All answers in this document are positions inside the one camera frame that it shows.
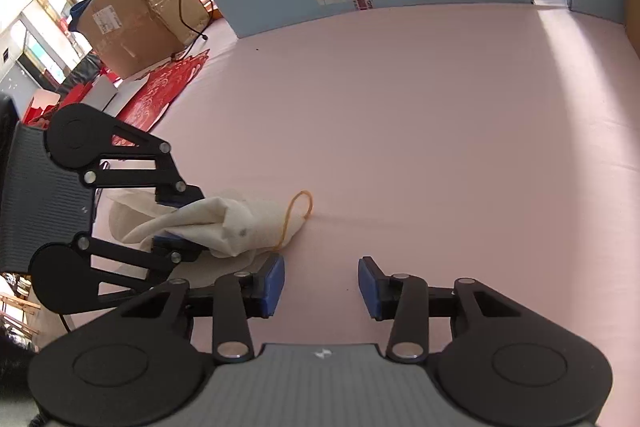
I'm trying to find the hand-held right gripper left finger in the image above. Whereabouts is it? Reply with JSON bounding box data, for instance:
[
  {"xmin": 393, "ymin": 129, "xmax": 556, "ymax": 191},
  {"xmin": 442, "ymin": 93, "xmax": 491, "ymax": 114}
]
[{"xmin": 107, "ymin": 253, "xmax": 287, "ymax": 364}]

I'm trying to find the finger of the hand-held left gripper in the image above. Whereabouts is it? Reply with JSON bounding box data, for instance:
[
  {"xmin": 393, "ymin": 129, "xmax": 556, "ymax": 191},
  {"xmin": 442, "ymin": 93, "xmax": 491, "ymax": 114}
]
[
  {"xmin": 72, "ymin": 231, "xmax": 205, "ymax": 303},
  {"xmin": 82, "ymin": 117, "xmax": 207, "ymax": 210}
]

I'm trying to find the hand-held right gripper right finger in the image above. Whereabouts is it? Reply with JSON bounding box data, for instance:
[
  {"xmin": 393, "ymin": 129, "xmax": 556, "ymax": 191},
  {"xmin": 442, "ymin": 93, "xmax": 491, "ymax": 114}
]
[{"xmin": 357, "ymin": 256, "xmax": 540, "ymax": 364}]

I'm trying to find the white cloth shopping bag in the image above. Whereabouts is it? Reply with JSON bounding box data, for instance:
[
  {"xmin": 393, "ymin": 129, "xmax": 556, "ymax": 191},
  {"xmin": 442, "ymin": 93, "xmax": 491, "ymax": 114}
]
[{"xmin": 107, "ymin": 188, "xmax": 308, "ymax": 290}]

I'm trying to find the yellow rubber band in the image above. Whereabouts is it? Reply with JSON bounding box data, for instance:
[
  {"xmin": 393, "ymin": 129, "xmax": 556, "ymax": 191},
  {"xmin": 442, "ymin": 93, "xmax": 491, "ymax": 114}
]
[{"xmin": 274, "ymin": 190, "xmax": 315, "ymax": 253}]

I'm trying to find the red packaging pile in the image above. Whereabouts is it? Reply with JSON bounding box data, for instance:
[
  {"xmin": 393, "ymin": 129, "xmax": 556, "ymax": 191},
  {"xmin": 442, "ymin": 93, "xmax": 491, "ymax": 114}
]
[{"xmin": 25, "ymin": 82, "xmax": 88, "ymax": 126}]

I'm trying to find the red paper decoration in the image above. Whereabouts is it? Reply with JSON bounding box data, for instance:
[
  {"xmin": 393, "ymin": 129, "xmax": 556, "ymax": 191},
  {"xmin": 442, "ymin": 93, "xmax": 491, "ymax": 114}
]
[{"xmin": 112, "ymin": 49, "xmax": 211, "ymax": 145}]

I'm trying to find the small white box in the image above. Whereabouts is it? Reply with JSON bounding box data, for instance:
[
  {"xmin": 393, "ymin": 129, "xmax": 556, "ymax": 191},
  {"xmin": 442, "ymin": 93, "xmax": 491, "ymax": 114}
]
[{"xmin": 82, "ymin": 77, "xmax": 122, "ymax": 112}]

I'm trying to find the taped brown cardboard box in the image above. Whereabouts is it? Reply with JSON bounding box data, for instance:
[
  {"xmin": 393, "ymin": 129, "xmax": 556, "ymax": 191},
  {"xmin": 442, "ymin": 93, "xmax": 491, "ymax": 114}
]
[{"xmin": 79, "ymin": 0, "xmax": 211, "ymax": 78}]

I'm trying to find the orange and white box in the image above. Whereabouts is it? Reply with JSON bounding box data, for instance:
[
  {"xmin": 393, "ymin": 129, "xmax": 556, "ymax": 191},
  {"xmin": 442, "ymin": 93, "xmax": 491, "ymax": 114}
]
[{"xmin": 195, "ymin": 0, "xmax": 226, "ymax": 28}]

